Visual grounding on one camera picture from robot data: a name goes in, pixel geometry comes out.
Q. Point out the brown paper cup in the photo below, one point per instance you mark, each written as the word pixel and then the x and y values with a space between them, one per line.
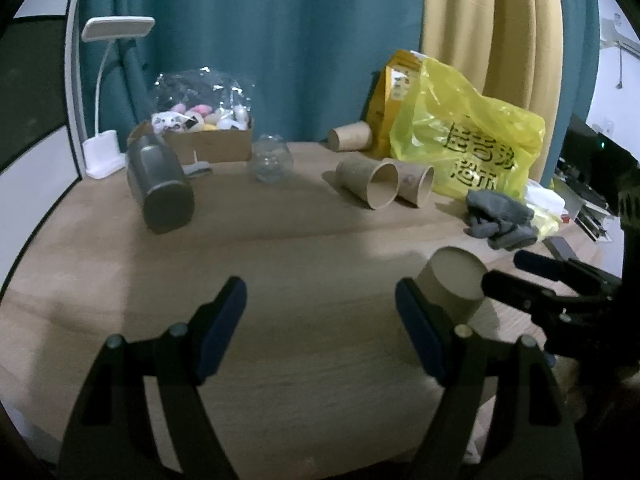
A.
pixel 450 280
pixel 416 184
pixel 367 182
pixel 350 136

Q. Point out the white window frame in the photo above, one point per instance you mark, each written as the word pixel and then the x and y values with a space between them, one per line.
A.
pixel 74 85

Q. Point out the clear bag of plush toys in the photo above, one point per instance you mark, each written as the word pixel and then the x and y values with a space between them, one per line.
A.
pixel 200 95

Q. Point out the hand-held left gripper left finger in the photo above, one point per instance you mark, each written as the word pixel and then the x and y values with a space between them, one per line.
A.
pixel 222 330

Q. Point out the small grey object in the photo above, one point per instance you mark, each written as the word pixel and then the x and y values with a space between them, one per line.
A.
pixel 197 169

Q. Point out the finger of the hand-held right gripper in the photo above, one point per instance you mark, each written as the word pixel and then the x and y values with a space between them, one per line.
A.
pixel 535 262
pixel 505 287

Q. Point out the clear plastic jar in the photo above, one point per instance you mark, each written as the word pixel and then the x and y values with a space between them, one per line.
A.
pixel 271 160

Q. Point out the yellow paper carton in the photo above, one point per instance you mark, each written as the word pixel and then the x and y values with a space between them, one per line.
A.
pixel 387 110

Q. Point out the small dark box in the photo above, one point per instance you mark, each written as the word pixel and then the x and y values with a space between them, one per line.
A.
pixel 561 247

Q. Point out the grey metal thermos flask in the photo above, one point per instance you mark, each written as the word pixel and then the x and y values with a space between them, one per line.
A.
pixel 160 185

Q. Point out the teal curtain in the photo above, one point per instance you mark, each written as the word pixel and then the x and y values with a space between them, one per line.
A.
pixel 275 35

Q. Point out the yellow plastic bag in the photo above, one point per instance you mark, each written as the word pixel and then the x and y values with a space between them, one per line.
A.
pixel 465 130

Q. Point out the silver laptop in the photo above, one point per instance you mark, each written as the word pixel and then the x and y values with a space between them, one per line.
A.
pixel 582 210

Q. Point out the white plastic bag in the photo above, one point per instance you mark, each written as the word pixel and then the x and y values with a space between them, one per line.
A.
pixel 546 199

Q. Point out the black monitor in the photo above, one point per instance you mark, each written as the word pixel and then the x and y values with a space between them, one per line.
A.
pixel 590 155

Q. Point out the grey glove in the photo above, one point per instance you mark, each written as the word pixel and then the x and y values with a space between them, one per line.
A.
pixel 500 205
pixel 510 237

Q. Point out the white desk lamp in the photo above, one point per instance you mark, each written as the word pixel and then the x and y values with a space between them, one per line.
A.
pixel 105 155

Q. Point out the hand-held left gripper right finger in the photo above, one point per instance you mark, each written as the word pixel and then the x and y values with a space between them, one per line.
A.
pixel 419 330

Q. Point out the yellow curtain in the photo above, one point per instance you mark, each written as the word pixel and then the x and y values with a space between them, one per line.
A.
pixel 500 25

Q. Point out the cardboard box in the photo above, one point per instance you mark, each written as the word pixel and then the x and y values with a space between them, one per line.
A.
pixel 220 146

